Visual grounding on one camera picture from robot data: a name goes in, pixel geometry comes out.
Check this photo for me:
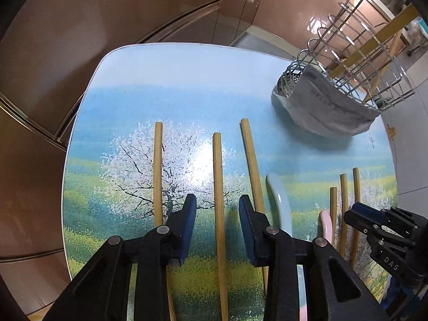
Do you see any light blue spoon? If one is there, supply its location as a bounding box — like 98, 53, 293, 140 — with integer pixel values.
266, 173, 307, 311

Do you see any pink spoon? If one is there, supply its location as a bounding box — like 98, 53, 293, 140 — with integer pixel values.
299, 210, 334, 321

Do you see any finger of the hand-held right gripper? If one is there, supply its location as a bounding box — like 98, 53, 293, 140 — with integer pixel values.
349, 202, 390, 223
344, 210, 377, 237

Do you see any grey cloth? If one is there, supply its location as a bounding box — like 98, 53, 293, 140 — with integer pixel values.
286, 65, 382, 138

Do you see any white drip tray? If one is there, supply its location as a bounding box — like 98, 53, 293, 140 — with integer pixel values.
271, 83, 303, 115

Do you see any metal wire utensil rack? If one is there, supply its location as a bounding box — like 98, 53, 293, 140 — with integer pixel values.
277, 0, 416, 137

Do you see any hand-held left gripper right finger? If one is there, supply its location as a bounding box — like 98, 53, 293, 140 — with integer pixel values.
238, 194, 390, 321

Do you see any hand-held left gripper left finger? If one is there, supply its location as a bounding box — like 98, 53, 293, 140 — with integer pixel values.
43, 193, 198, 321

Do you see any wooden chair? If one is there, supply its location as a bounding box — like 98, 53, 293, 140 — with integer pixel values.
329, 3, 421, 104

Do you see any bamboo chopstick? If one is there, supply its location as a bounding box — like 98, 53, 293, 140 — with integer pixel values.
329, 186, 338, 245
349, 167, 361, 270
213, 133, 229, 321
338, 173, 349, 255
240, 118, 270, 291
153, 122, 177, 321

